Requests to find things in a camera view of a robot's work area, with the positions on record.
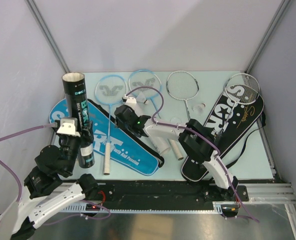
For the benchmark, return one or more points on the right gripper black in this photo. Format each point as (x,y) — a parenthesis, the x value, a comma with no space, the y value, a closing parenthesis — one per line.
(119,123)

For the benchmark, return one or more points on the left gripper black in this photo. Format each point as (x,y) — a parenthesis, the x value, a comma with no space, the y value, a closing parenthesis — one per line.
(88,131)

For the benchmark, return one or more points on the white shuttlecock tube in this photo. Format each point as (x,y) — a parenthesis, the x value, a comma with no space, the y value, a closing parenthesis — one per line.
(160,145)

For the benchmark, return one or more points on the black shuttlecock tube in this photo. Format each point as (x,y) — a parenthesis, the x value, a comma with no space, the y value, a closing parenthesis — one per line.
(76,97)

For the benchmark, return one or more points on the clear tube lid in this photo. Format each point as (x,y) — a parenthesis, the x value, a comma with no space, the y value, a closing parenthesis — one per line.
(175,120)

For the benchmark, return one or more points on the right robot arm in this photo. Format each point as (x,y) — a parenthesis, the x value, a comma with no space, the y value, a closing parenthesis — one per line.
(194,139)

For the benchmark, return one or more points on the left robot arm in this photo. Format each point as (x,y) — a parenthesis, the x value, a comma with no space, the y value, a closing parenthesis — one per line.
(27,212)

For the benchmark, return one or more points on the blue racket bag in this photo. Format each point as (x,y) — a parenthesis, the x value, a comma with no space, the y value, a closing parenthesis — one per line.
(126,149)

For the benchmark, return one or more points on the blue racket left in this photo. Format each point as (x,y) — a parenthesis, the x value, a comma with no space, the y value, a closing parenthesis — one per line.
(109,91)

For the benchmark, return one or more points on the blue racket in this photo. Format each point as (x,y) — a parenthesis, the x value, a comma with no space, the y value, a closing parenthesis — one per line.
(145,77)
(109,91)

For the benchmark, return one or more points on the blue racket right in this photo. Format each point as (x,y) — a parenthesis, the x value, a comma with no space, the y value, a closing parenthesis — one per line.
(145,77)

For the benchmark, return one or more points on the black racket bag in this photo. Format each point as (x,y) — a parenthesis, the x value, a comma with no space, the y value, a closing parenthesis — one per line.
(240,121)

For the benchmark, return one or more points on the white racket on black bag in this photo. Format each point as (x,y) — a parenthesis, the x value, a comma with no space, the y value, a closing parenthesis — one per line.
(241,89)

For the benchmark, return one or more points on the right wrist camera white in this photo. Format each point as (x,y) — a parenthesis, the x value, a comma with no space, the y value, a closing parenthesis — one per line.
(132,103)

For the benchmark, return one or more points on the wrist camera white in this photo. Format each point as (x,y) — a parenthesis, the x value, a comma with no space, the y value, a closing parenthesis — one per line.
(68,126)
(132,103)

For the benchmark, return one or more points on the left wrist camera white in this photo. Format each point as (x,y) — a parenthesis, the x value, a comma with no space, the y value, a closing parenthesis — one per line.
(68,126)

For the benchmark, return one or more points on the white racket with black handle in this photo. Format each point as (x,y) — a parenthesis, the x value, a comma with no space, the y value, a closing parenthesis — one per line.
(183,86)

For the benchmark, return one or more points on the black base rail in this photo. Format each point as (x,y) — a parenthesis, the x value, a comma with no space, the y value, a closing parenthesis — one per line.
(162,194)

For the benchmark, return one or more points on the white cable duct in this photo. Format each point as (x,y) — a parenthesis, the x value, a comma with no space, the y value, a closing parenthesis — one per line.
(86,208)

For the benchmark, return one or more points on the left aluminium frame post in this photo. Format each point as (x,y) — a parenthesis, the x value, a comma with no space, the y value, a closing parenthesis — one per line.
(36,13)

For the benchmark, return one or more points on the aluminium frame post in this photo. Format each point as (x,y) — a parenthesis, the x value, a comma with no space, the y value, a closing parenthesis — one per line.
(272,27)
(36,13)

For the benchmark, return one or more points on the right aluminium frame post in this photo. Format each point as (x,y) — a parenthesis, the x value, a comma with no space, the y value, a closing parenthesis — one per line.
(272,27)

